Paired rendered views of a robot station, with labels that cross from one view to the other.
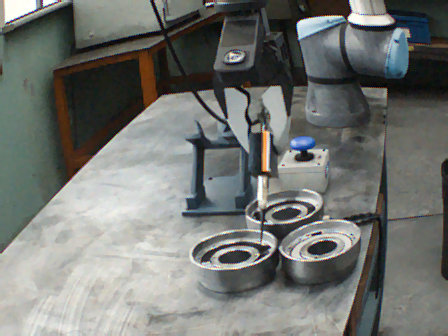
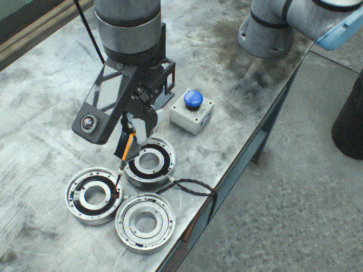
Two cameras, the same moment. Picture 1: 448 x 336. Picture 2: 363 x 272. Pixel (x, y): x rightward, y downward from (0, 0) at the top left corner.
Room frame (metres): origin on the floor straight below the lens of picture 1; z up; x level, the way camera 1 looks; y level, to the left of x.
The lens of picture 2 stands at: (0.52, -0.19, 1.41)
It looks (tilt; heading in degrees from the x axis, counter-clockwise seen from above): 56 degrees down; 12
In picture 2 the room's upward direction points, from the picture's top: 4 degrees clockwise
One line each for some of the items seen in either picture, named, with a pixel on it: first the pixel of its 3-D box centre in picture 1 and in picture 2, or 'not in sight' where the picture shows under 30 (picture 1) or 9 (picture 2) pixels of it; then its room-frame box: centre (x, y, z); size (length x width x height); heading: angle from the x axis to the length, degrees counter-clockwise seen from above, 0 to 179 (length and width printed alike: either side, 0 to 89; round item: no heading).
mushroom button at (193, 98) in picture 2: (304, 154); (193, 103); (0.98, -0.12, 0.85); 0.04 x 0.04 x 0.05
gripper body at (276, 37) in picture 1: (250, 37); (137, 68); (0.84, -0.06, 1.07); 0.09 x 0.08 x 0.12; 161
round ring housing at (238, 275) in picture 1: (235, 262); (95, 196); (0.74, 0.00, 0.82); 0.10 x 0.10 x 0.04
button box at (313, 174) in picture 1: (306, 169); (193, 109); (0.99, -0.12, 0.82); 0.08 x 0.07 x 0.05; 161
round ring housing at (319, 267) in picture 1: (322, 253); (146, 223); (0.71, -0.10, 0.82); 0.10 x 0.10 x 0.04
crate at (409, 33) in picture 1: (402, 25); not in sight; (4.18, -1.50, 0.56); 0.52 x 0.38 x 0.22; 68
